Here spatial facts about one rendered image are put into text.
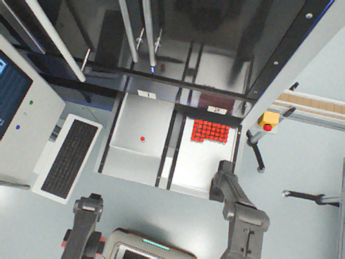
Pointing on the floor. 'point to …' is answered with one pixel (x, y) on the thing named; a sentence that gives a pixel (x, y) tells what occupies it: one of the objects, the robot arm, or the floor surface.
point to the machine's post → (299, 58)
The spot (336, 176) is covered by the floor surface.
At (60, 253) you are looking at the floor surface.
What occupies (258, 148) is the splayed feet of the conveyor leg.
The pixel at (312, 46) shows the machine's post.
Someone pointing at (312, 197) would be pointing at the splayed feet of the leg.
